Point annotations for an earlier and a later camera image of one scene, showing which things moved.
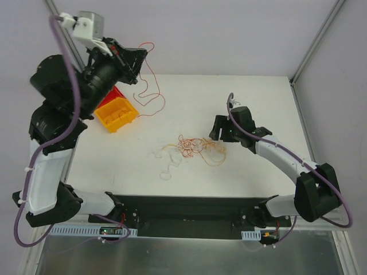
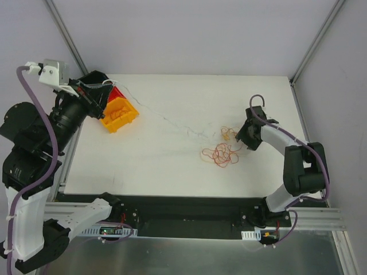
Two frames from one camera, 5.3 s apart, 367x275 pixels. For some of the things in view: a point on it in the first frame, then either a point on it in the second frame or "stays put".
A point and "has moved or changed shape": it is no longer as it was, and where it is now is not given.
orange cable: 117,112 stays put
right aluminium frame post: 317,42 stays put
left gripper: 123,64 -> 86,99
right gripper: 222,129 -> 252,132
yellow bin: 116,113 stays put
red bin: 114,94 stays put
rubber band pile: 213,154 has moved or changed shape
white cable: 176,159 -> 158,112
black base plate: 194,216 stays put
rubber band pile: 154,95 -> 222,154
